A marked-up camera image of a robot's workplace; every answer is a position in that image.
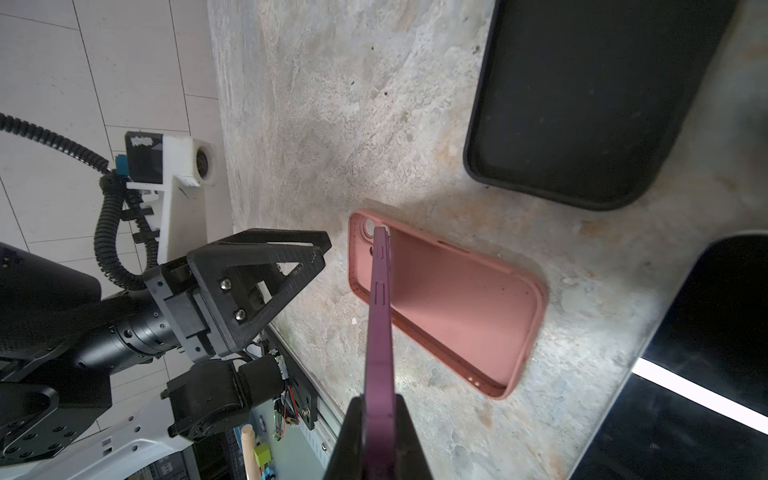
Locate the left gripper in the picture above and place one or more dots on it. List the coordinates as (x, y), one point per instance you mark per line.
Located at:
(216, 304)

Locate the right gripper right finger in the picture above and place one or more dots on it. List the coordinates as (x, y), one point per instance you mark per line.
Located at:
(411, 462)

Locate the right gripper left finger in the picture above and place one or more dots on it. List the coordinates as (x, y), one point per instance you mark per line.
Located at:
(347, 459)

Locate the purple-edged black phone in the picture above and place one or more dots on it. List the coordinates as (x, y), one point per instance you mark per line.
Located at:
(379, 420)

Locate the pink phone case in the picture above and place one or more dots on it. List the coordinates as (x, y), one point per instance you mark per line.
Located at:
(477, 315)

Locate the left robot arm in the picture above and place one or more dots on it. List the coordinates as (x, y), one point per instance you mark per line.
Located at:
(61, 343)

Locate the middle black phone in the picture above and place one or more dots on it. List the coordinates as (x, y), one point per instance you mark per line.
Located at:
(694, 403)

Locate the black phone case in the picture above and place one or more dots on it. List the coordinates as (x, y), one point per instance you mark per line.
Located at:
(581, 102)

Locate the left circuit board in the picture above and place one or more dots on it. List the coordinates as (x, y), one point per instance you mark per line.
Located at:
(291, 454)

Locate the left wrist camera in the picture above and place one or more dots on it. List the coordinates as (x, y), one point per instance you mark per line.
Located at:
(171, 174)

